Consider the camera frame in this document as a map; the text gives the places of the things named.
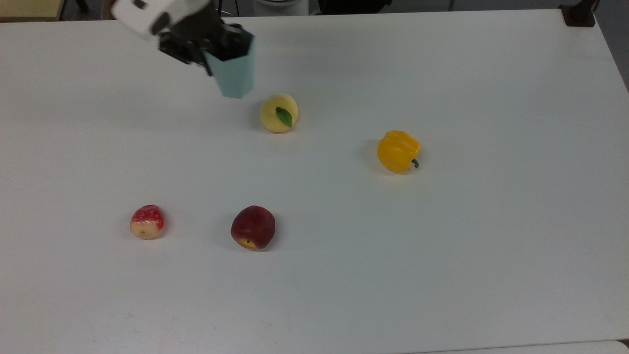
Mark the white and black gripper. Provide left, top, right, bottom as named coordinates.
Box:
left=111, top=0, right=245, bottom=77

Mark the teal hexagonal mug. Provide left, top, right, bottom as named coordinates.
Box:
left=202, top=29, right=257, bottom=99

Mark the yellow toy peach with leaf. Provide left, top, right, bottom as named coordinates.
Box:
left=260, top=93, right=300, bottom=134

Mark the dark red toy apple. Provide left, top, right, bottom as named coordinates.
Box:
left=230, top=205, right=277, bottom=251

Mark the red toy strawberry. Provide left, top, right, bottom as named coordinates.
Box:
left=130, top=205, right=166, bottom=240

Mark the wooden cabinet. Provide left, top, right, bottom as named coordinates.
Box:
left=0, top=0, right=68, bottom=23

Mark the yellow toy bell pepper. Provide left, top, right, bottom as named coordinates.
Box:
left=376, top=130, right=423, bottom=175

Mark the black table clamp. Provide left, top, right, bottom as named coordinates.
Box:
left=559, top=0, right=599, bottom=28

